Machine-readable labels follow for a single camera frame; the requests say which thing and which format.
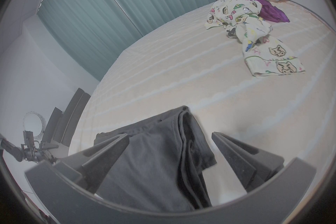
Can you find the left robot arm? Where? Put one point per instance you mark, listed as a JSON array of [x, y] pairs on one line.
[[28, 150]]

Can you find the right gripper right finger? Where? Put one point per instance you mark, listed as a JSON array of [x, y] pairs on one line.
[[246, 162]]

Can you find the round white lamp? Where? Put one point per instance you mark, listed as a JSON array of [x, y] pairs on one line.
[[35, 123]]

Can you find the white printed pyjama garment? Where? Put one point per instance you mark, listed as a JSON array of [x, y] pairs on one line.
[[244, 20]]

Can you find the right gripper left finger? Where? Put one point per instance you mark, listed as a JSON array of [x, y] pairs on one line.
[[102, 162]]

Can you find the black chest of drawers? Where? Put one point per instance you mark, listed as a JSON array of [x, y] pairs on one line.
[[65, 120]]

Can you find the purple garment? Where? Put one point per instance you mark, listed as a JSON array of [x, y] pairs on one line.
[[267, 9]]

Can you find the bed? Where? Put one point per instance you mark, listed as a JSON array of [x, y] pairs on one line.
[[183, 73]]

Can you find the black T-shirt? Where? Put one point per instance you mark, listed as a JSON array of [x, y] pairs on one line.
[[157, 160]]

